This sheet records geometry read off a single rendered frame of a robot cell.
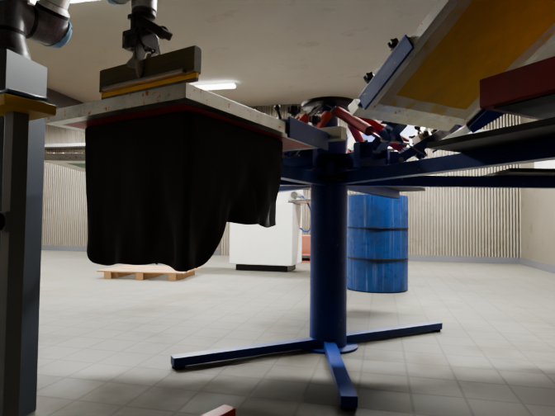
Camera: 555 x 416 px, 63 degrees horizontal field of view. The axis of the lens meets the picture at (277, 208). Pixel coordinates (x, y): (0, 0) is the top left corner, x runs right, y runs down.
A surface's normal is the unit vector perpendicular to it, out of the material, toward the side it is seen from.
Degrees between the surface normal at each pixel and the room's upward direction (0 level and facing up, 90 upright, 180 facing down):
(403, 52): 90
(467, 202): 90
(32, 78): 90
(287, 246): 90
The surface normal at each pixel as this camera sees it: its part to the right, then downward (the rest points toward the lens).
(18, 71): 0.97, 0.00
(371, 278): -0.36, -0.04
